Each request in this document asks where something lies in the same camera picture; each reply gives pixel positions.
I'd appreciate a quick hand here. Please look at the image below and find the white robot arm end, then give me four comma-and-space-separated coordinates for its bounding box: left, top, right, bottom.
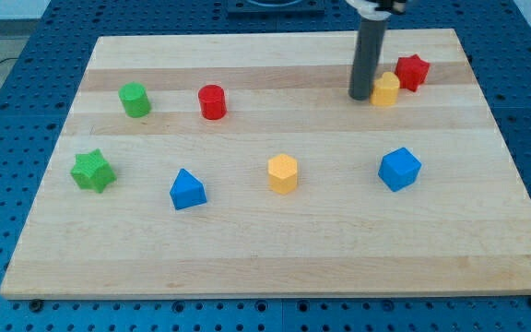
346, 0, 407, 21

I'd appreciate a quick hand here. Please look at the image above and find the yellow hexagon block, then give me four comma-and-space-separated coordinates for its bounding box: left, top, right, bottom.
267, 154, 298, 195

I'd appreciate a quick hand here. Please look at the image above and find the light wooden board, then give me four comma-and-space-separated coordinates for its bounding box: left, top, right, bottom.
0, 29, 531, 300

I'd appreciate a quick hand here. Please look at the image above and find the blue triangle block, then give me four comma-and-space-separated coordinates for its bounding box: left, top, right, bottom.
170, 169, 207, 210

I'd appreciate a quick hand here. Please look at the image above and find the red cylinder block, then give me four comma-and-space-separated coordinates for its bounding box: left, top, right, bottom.
197, 85, 227, 120

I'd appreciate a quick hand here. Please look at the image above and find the blue cube block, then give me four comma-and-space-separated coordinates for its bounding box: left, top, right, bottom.
378, 147, 422, 192

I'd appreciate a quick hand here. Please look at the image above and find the yellow heart block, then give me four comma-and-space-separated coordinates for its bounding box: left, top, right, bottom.
370, 72, 400, 106

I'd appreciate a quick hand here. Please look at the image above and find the green cylinder block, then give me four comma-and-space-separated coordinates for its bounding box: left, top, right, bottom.
118, 82, 151, 118

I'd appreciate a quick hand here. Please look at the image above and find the gray cylindrical pusher rod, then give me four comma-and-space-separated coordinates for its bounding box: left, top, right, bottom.
348, 18, 387, 101

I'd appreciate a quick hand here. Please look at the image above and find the green star block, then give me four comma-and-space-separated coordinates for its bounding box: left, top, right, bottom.
70, 148, 117, 193

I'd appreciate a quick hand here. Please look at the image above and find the red star block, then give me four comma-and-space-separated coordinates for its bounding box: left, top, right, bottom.
395, 54, 431, 92

